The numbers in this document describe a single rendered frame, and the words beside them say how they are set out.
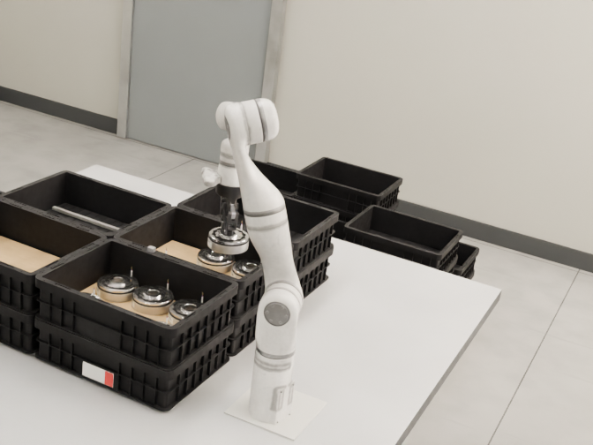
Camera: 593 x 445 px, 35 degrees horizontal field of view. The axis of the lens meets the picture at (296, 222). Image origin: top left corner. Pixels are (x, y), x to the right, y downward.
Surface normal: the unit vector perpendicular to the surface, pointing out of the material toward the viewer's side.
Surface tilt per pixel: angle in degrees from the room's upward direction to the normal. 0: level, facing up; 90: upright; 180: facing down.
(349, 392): 0
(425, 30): 90
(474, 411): 0
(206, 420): 0
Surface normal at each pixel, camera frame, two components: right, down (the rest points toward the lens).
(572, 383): 0.12, -0.91
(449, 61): -0.44, 0.30
